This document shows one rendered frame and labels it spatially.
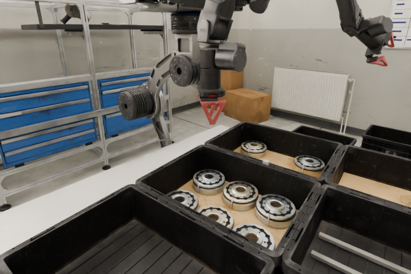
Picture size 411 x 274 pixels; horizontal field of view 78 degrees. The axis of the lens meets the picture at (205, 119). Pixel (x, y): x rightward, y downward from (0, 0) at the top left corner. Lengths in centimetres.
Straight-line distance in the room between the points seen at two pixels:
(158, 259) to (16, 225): 59
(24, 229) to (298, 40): 363
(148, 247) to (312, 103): 338
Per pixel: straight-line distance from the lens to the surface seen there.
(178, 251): 65
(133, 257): 66
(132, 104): 149
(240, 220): 73
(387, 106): 372
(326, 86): 372
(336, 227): 78
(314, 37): 385
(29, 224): 107
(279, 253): 53
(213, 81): 68
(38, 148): 246
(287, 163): 102
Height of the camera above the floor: 131
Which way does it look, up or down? 20 degrees down
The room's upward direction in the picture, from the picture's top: straight up
